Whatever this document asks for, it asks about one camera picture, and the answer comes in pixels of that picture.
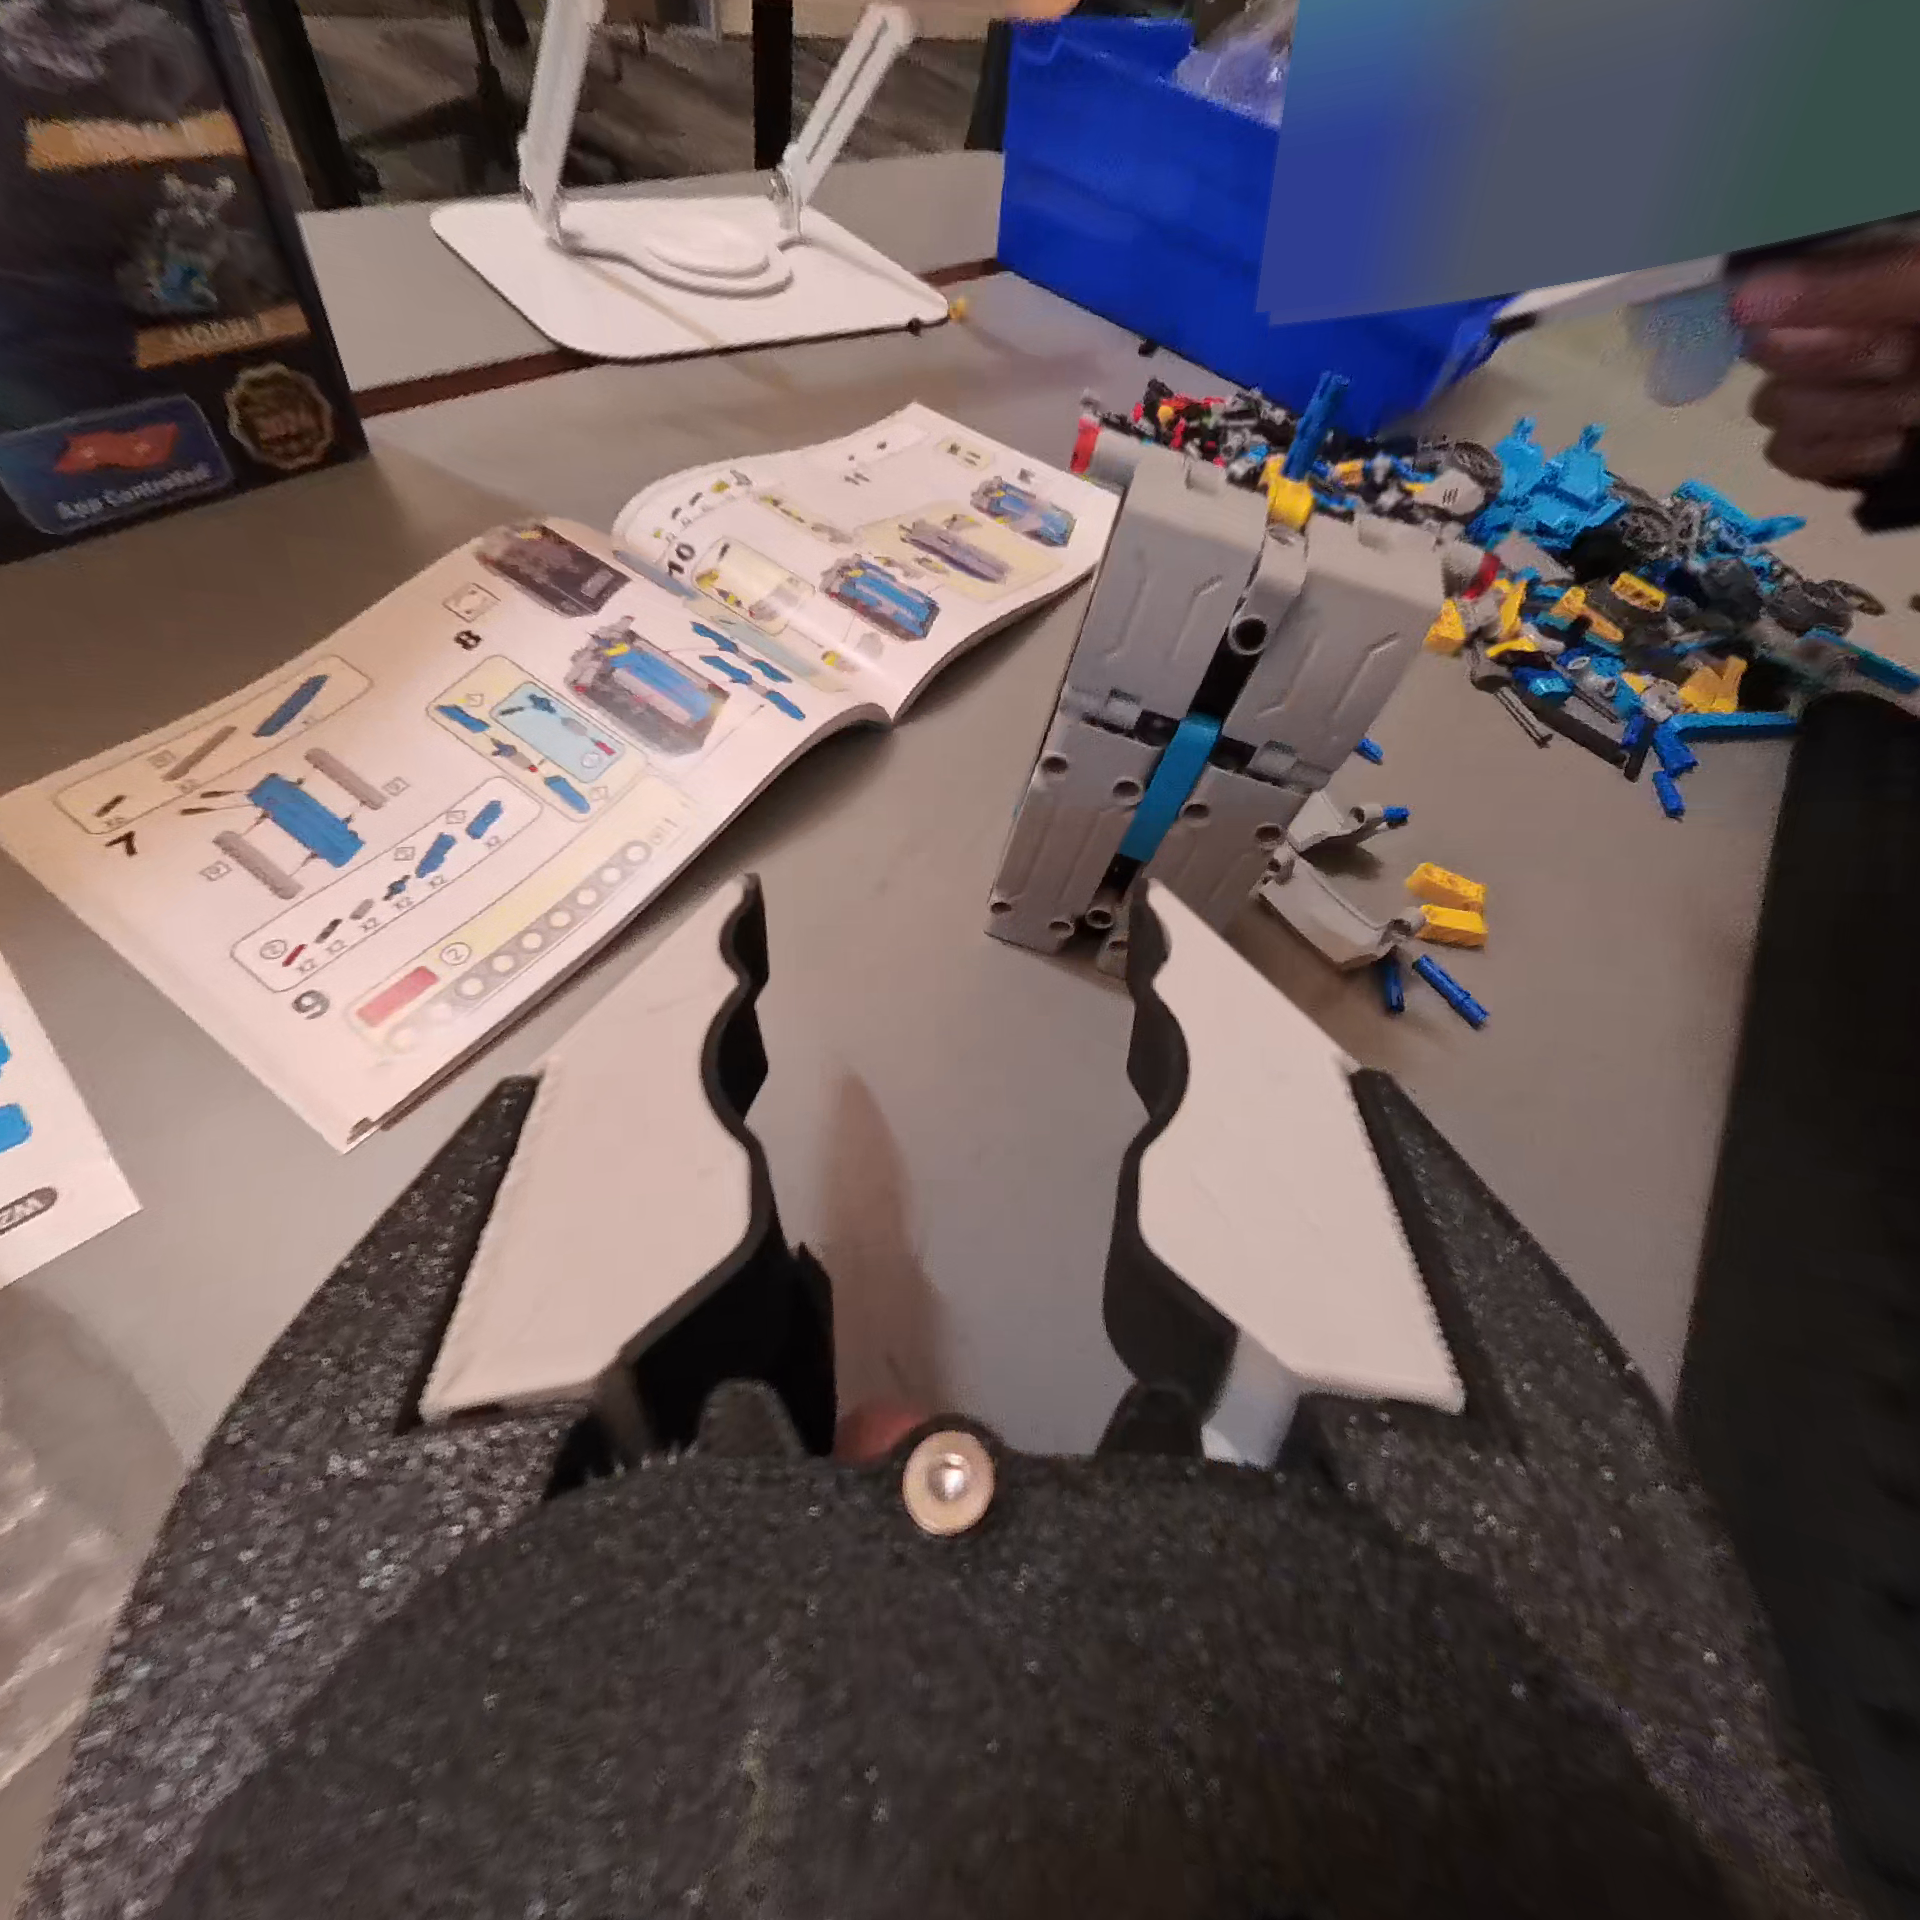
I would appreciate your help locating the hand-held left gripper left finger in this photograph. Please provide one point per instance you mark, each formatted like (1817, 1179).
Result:
(601, 1261)

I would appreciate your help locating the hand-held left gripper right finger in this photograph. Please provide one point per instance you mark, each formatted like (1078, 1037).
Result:
(1292, 1246)

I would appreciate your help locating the pile of small toy bricks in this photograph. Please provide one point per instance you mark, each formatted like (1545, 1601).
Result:
(1620, 587)

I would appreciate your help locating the brick instruction booklet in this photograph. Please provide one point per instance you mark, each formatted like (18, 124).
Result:
(451, 751)

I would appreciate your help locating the grey blue toy brick assembly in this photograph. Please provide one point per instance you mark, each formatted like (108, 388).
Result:
(1171, 601)

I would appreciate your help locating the grey desk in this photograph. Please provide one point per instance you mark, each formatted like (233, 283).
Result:
(930, 1021)

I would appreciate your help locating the white desk stand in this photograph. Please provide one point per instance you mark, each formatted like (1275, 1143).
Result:
(691, 256)

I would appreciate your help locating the person's right hand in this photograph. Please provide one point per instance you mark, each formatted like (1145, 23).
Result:
(1835, 345)

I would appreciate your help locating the blue toy brick pin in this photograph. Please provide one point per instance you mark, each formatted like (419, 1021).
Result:
(1449, 990)
(1394, 969)

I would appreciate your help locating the clear plastic bags of bricks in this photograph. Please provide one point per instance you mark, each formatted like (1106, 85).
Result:
(1230, 61)

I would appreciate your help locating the blue sticker sheet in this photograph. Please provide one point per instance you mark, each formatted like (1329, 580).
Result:
(46, 1172)

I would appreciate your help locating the blue plastic bin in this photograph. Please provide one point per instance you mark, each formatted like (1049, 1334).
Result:
(1124, 181)

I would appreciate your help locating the crumpled clear plastic bag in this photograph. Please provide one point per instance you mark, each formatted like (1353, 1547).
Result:
(46, 1563)

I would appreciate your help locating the toy robot kit box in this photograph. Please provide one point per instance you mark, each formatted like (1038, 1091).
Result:
(152, 300)

